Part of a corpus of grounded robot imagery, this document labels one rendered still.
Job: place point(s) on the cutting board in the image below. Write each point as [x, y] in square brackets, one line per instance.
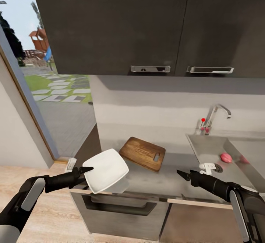
[143, 153]

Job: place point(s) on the bowl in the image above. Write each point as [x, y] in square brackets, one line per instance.
[109, 168]

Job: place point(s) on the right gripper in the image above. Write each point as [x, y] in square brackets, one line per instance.
[198, 179]

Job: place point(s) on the vidalia onion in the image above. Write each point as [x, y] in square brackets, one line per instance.
[226, 157]

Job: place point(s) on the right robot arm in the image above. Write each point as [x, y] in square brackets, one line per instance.
[248, 205]

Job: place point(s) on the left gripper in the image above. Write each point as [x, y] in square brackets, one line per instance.
[71, 179]

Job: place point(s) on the dishwasher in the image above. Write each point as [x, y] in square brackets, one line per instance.
[123, 217]

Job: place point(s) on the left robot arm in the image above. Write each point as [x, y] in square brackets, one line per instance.
[15, 215]

